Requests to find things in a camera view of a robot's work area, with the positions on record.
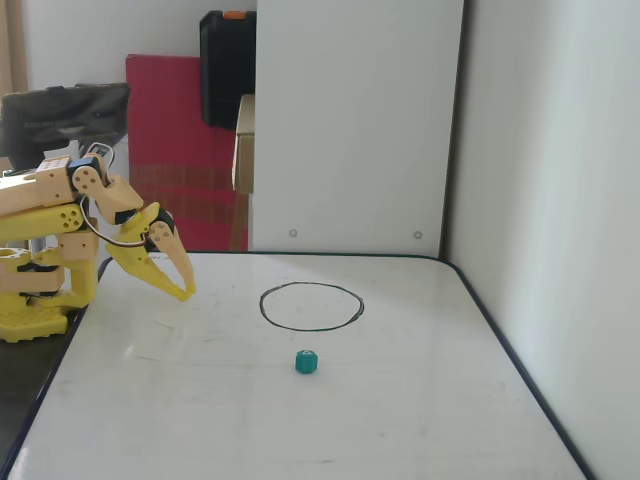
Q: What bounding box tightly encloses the small green cube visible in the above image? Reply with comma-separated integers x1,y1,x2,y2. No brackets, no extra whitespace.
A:
294,348,320,375

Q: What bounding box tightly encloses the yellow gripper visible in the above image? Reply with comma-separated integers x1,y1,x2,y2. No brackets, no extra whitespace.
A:
105,202,197,303

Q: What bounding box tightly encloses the black plastic tool case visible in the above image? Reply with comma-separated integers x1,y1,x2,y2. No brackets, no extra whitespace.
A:
199,9,258,129

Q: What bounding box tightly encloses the yellow perforated robot base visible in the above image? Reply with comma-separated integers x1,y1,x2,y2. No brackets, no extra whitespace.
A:
0,247,70,344

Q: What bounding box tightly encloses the beige curtain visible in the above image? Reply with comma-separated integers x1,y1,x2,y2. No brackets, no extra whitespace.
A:
0,0,29,97

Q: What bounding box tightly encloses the white dry-erase board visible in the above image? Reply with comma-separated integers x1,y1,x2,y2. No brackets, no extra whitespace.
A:
0,251,599,480

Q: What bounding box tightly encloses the brown cardboard box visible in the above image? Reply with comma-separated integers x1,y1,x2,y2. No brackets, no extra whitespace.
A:
231,93,257,197

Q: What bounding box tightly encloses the white upright panel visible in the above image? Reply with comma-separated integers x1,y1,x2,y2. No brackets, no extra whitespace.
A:
251,0,467,259

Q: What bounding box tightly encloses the red board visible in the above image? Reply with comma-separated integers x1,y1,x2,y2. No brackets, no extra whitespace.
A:
124,53,250,253

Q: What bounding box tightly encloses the black drawn circle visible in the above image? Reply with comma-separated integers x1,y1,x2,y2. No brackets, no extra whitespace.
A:
258,281,366,333

